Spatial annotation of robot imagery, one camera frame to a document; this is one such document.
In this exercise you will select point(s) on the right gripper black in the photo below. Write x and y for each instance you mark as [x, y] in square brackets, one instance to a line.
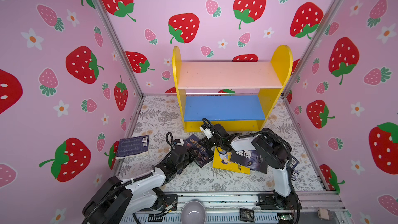
[205, 141]

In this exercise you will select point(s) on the small beige box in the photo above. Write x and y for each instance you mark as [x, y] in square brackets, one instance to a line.
[324, 214]

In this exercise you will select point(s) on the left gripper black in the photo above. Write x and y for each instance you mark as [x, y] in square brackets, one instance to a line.
[188, 152]

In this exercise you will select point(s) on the yellow cartoon cover book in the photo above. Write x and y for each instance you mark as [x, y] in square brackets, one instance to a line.
[222, 160]

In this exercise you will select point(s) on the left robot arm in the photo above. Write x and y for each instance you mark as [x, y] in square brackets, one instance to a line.
[118, 198]

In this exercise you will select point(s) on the black wolf cover book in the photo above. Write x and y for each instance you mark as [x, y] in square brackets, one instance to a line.
[250, 159]

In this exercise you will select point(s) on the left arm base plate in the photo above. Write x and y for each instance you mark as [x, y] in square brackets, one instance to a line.
[168, 202]

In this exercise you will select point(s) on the yellow pink blue bookshelf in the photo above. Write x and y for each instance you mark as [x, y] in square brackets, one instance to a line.
[234, 112]

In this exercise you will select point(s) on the grey bowl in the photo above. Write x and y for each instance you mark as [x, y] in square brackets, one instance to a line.
[193, 213]

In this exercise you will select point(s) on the navy book at left wall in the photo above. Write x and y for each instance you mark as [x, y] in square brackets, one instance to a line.
[132, 146]

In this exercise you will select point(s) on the navy book far right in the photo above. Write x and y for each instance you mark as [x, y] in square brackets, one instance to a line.
[293, 165]

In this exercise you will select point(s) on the dark portrait cover book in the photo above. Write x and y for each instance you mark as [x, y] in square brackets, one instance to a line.
[204, 154]

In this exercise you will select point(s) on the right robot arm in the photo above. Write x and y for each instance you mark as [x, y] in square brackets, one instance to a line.
[262, 149]

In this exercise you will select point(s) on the small black circuit board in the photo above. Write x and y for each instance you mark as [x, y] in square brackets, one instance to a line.
[246, 215]

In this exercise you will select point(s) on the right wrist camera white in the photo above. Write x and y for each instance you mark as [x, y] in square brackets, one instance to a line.
[207, 131]

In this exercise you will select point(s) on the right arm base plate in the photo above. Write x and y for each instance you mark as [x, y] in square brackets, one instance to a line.
[275, 201]

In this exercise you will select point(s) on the green lit circuit board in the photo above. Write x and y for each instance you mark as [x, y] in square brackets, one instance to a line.
[285, 218]

